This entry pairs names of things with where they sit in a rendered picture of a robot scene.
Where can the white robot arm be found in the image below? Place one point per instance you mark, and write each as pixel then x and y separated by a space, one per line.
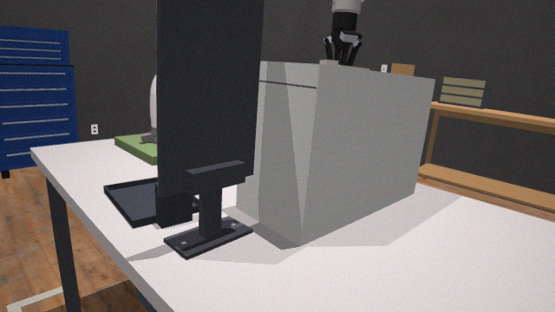
pixel 347 35

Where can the small tan wooden block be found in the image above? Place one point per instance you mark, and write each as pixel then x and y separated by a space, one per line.
pixel 403 69

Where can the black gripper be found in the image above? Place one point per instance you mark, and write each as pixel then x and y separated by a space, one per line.
pixel 342 20

